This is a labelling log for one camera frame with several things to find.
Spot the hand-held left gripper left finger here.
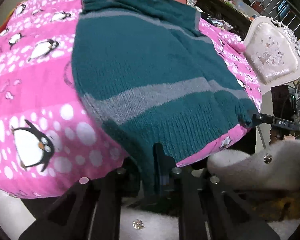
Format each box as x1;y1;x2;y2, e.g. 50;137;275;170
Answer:
18;158;142;240

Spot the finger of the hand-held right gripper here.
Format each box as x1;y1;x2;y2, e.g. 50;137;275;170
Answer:
250;114;274;127

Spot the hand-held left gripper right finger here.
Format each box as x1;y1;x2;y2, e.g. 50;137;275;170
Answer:
152;142;274;240

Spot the teal grey-striped knit sweater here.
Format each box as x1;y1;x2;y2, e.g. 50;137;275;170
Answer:
71;0;259;198

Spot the pile of mixed clothes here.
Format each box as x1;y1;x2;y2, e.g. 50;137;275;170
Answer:
204;10;237;32

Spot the white fuzzy jacket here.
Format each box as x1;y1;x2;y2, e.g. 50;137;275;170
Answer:
119;204;182;240

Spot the cream ornate chair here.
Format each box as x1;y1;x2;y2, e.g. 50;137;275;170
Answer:
242;16;300;96

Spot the yellow cloth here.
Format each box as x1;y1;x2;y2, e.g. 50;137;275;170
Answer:
250;194;300;224

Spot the metal rack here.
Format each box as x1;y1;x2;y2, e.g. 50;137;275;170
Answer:
249;0;300;47

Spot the dark wooden side table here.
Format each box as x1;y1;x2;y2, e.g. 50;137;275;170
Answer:
193;0;254;42

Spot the pink penguin print blanket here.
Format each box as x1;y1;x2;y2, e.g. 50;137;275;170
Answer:
0;0;263;199

